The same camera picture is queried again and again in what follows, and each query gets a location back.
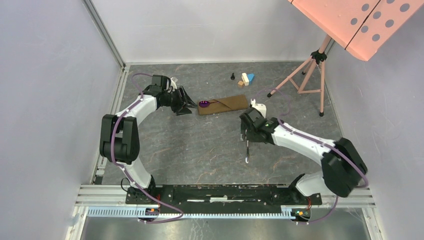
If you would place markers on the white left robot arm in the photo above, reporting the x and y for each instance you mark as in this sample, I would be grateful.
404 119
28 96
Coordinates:
119 136

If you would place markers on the silver fork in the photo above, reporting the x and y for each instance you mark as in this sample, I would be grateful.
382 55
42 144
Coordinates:
247 157

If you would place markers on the pink perforated stand board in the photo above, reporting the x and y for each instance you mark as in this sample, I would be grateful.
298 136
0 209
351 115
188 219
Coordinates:
361 27

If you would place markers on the blue wooden triangle block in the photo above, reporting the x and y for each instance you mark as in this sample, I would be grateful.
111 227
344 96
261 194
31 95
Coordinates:
250 77

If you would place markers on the cream toy brick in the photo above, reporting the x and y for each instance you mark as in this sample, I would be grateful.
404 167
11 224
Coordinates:
245 79

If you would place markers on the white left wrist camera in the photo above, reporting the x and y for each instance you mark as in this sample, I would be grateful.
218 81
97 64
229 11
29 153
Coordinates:
173 82

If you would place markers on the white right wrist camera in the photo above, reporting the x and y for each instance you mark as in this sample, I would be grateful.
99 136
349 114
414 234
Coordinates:
259 107

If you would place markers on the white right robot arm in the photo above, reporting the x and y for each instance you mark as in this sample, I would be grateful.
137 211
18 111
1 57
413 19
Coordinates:
342 168

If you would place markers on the brown cloth napkin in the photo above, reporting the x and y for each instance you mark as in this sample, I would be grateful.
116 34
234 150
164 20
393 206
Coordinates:
226 104

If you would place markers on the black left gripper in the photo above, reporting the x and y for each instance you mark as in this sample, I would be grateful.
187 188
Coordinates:
177 108

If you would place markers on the pink tripod stand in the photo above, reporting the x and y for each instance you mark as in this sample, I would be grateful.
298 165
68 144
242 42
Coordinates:
316 60

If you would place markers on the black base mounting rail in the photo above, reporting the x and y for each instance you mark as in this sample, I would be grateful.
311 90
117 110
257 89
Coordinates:
221 198

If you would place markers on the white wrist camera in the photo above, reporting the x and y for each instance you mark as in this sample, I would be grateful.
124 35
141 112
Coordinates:
259 107
173 82

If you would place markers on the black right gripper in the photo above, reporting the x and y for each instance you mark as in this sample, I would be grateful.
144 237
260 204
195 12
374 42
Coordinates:
248 136

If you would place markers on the purple spoon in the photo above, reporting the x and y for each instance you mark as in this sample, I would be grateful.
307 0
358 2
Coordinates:
206 103

